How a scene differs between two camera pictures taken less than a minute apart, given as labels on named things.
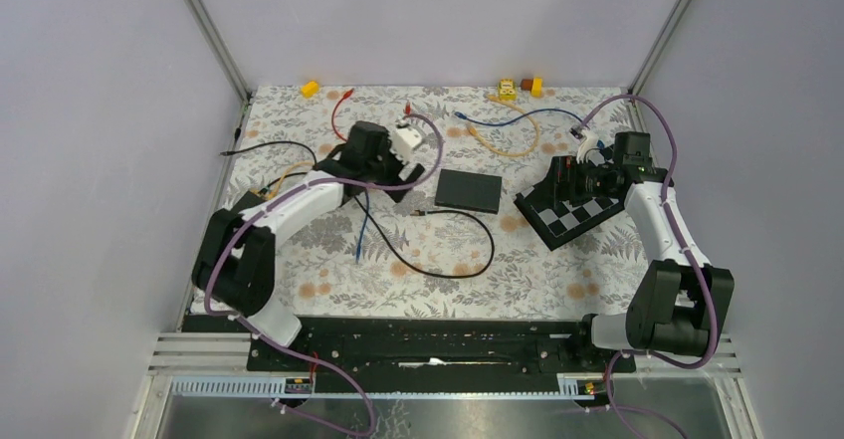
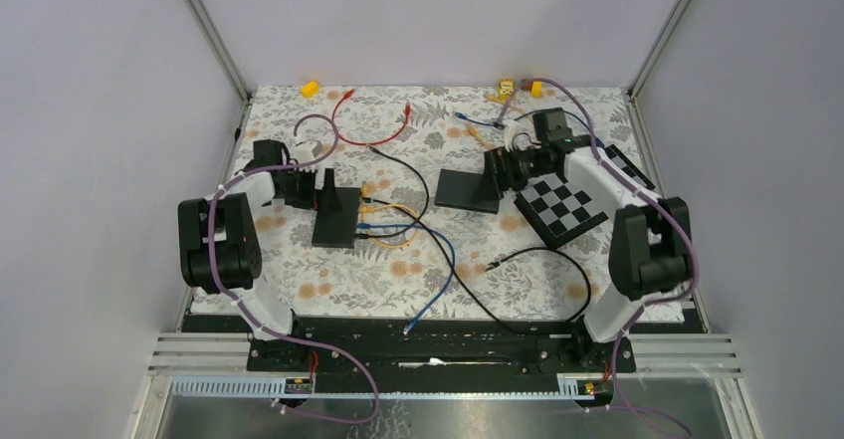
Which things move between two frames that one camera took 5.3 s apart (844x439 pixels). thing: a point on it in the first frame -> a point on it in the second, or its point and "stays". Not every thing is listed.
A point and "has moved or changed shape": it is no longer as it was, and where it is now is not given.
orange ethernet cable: (274, 194) has moved or changed shape
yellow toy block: (310, 89) stays
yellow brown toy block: (534, 85) stays
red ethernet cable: (347, 95) stays
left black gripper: (385, 147) -> (308, 200)
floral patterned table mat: (426, 226) stays
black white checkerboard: (548, 211) stays
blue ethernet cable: (460, 115) stays
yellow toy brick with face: (507, 89) stays
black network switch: (469, 191) stays
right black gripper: (577, 195) -> (499, 172)
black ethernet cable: (390, 243) -> (495, 263)
